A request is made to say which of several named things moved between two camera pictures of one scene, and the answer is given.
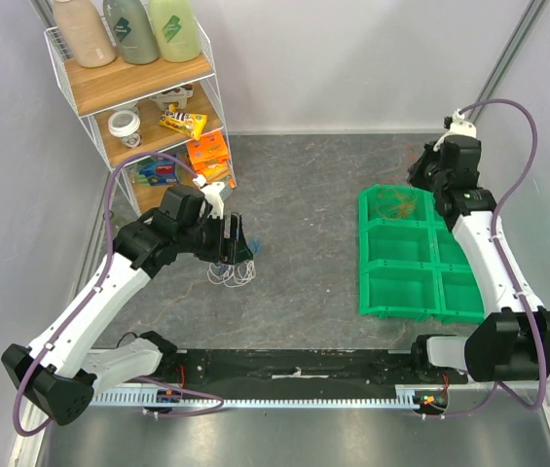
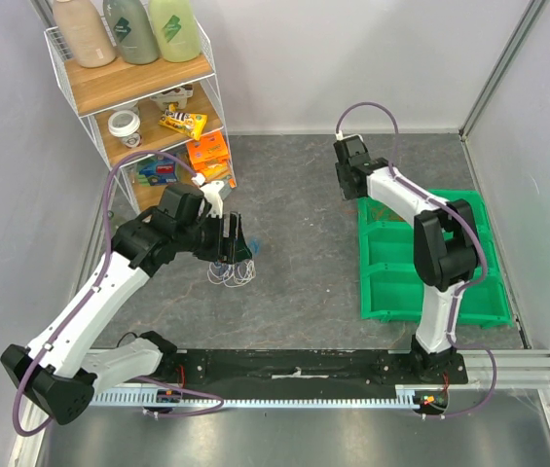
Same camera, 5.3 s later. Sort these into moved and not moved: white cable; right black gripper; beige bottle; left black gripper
Moved: right black gripper
Not moved: beige bottle; left black gripper; white cable
